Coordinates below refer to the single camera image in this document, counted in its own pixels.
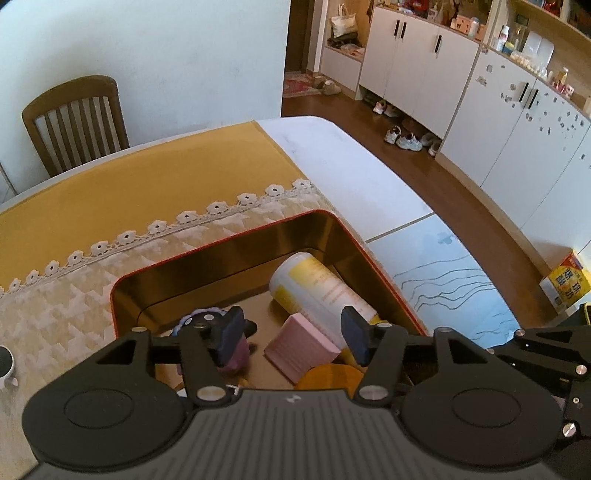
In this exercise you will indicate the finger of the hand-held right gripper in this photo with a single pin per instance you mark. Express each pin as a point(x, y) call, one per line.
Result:
point(545, 367)
point(554, 339)

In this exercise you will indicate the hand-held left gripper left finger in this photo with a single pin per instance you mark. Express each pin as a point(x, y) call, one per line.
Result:
point(228, 337)

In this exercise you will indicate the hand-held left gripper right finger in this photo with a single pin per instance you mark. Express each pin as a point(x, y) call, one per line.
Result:
point(355, 334)

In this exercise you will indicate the purple toy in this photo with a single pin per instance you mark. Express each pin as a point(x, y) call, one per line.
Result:
point(238, 357)

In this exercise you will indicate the orange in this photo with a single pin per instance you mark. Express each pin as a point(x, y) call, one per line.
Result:
point(330, 378)

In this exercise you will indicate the pink rectangular block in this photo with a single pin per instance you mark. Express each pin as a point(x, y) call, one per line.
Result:
point(300, 346)

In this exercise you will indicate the white bottle yellow label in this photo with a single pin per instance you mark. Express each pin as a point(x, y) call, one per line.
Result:
point(314, 286)

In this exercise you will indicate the red tin box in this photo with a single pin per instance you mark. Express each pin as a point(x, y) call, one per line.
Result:
point(184, 286)

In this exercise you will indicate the white sunglasses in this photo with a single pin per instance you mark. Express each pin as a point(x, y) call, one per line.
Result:
point(7, 367)

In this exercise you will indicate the yellow carton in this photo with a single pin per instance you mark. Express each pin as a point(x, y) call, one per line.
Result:
point(565, 281)

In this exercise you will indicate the yellow table runner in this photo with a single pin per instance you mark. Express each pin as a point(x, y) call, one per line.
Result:
point(138, 184)

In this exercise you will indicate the white cabinet with stickers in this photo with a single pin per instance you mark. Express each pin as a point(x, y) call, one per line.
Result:
point(517, 147)

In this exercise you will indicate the grey shoe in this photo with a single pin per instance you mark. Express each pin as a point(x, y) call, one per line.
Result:
point(434, 147)

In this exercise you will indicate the pink white sneaker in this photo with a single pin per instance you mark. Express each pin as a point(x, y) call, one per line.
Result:
point(380, 107)

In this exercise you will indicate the beige plush slipper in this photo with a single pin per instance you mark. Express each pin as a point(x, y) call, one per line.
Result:
point(331, 87)
point(319, 81)

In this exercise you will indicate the patterned door rug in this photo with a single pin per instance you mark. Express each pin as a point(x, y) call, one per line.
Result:
point(298, 85)

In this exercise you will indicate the brown wooden chair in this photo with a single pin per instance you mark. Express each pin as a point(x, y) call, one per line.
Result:
point(69, 124)

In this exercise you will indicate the low white bench cabinet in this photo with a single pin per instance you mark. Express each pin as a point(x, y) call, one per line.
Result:
point(339, 69)

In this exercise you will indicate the white four-door shoe cabinet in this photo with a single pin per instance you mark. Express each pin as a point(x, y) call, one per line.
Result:
point(415, 69)

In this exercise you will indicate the white tote bag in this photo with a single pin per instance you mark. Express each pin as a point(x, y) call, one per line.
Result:
point(344, 23)

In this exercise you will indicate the small beige pink box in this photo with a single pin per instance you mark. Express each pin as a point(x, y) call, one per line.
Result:
point(464, 25)

